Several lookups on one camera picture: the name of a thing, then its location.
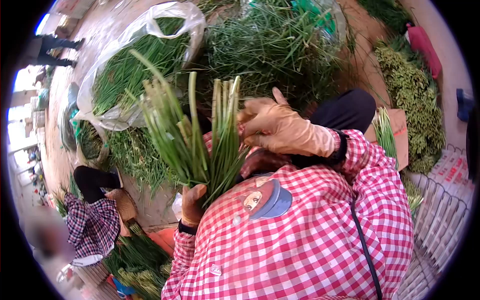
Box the person's left hand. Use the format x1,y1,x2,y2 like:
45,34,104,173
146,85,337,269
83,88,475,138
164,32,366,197
181,183,208,226

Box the person's right hand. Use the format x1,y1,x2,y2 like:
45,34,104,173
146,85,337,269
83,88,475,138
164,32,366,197
237,87,337,158

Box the person's left fingers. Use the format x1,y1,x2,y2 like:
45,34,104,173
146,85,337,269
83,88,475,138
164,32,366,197
190,183,208,205

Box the person's right fingers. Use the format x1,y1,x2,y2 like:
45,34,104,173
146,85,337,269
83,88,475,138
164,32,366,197
237,98,271,148

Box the person's right thumb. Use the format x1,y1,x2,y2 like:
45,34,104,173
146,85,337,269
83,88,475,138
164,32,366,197
272,87,290,109

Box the bunch of green chive stalks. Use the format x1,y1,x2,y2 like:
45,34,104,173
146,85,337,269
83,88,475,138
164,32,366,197
127,49,253,208

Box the white plastic scrap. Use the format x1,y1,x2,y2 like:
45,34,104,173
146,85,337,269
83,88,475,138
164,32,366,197
171,193,185,222

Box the black wrist band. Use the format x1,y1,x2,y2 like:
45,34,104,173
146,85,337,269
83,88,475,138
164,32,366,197
178,219,199,236
329,129,350,166

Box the loose pile of green chives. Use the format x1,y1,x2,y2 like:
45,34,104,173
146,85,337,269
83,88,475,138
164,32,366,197
107,0,353,196

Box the orange plastic object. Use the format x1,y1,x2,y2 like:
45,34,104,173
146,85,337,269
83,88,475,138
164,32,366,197
147,227,177,258

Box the clear bag with green mesh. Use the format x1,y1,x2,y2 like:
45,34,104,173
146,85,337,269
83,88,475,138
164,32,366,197
240,0,347,51

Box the pile of chive bundles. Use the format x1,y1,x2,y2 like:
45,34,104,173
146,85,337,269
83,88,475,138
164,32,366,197
102,223,174,300

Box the small trimmed chive bunch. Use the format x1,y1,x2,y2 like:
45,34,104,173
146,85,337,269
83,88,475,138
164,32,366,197
373,107,400,169

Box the person's body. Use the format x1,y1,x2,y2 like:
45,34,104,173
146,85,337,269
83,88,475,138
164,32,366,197
161,127,415,300

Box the brown cardboard box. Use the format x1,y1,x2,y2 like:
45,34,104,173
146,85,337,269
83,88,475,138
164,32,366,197
364,109,409,172

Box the clear plastic bag of chives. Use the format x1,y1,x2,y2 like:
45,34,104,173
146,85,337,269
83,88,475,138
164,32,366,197
71,2,207,132

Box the heap of chive flower buds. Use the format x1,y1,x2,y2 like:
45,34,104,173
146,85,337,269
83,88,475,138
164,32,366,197
374,39,447,174

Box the grey sack of chives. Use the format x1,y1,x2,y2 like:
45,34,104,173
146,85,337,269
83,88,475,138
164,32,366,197
56,82,110,166

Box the red cloth bundle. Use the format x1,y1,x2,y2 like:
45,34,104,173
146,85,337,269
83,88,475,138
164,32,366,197
406,23,443,80

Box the blue object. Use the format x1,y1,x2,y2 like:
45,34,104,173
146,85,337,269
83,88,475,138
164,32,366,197
455,88,475,122

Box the wire basket of paper sheets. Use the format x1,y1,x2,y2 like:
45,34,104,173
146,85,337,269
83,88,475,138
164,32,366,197
394,144,476,300

